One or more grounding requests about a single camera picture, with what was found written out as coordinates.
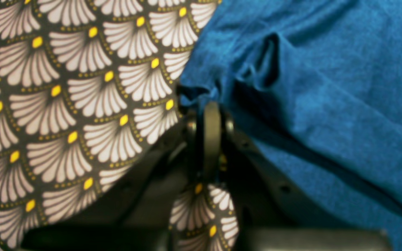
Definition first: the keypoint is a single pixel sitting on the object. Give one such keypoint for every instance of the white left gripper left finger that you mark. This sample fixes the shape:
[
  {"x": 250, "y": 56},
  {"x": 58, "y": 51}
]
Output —
[{"x": 135, "y": 212}]

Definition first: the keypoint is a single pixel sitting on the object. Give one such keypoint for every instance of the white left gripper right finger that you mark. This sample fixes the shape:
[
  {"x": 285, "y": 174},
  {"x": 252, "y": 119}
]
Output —
[{"x": 274, "y": 214}]

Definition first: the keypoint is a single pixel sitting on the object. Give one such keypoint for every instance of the blue long-sleeve T-shirt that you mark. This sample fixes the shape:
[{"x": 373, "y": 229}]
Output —
[{"x": 317, "y": 86}]

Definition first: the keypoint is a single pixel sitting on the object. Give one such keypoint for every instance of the fan-patterned table cloth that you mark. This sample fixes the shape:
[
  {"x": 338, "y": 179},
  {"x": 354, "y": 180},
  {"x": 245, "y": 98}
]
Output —
[{"x": 86, "y": 88}]

